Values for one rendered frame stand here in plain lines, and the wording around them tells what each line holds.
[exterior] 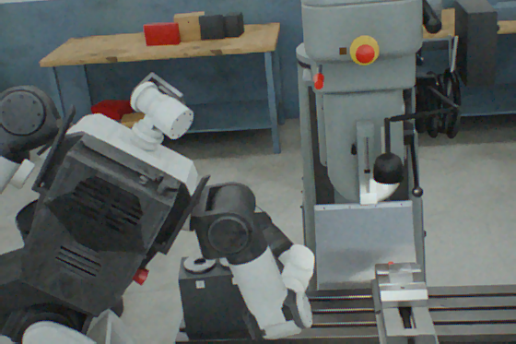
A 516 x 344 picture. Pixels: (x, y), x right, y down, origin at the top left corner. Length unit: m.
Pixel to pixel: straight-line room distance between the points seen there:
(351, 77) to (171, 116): 0.50
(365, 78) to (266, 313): 0.58
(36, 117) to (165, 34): 4.31
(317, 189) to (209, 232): 1.02
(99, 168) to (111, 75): 5.22
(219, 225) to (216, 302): 0.71
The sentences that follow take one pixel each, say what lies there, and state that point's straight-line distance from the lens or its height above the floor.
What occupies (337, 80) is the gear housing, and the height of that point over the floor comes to 1.66.
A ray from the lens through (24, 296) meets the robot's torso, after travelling 1.49.
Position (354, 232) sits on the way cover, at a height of 1.00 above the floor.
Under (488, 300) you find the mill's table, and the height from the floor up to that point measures 0.93.
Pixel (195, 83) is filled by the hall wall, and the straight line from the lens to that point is 6.28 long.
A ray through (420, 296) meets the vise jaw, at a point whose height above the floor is 1.03.
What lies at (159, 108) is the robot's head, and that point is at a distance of 1.35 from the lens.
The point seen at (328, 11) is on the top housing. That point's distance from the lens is 1.52.
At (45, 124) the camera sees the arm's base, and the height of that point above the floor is 1.75.
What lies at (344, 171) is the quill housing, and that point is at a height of 1.42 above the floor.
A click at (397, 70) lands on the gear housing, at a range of 1.66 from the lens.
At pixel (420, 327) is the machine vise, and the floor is 1.00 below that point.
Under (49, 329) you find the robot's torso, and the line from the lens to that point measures 1.50.
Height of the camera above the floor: 2.16
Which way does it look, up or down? 23 degrees down
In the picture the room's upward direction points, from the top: 6 degrees counter-clockwise
